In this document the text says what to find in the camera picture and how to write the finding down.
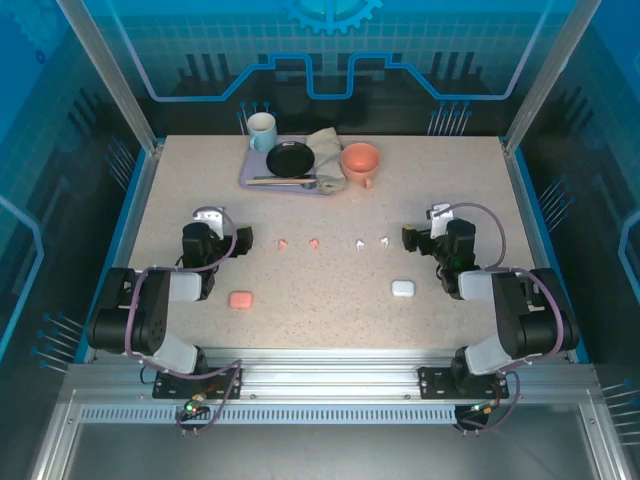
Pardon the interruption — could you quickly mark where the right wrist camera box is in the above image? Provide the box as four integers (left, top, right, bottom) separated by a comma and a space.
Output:
426, 202, 456, 240

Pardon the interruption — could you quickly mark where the black round plate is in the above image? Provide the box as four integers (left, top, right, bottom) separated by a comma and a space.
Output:
265, 141, 317, 179

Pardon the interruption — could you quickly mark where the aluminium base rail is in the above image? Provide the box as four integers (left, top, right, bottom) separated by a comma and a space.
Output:
67, 346, 599, 407

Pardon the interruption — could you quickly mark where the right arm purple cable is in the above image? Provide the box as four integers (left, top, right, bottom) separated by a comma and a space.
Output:
433, 201, 569, 437

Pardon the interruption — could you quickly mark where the grey metal shelf panel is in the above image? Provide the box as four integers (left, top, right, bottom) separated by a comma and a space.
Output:
62, 422, 601, 480

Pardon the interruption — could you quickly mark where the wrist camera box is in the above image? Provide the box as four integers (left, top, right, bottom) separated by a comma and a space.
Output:
193, 206, 225, 237
426, 202, 456, 240

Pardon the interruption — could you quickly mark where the slotted cable duct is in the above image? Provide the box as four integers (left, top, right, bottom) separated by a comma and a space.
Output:
78, 405, 459, 426

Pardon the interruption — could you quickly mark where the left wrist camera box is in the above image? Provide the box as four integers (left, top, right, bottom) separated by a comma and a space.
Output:
193, 206, 225, 237

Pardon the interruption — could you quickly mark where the aluminium frame post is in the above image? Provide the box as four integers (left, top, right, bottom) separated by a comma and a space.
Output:
502, 0, 589, 156
55, 0, 164, 154

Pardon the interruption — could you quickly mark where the beige folded cloth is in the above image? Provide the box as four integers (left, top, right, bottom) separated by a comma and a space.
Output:
305, 126, 349, 195

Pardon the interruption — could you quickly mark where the lavender plastic tray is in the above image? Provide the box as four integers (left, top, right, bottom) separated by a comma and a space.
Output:
238, 134, 334, 197

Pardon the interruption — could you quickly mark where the light blue mug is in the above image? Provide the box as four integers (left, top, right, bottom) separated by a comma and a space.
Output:
247, 112, 278, 153

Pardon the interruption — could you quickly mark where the pink ceramic cup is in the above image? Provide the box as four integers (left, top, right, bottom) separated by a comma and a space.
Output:
340, 142, 382, 190

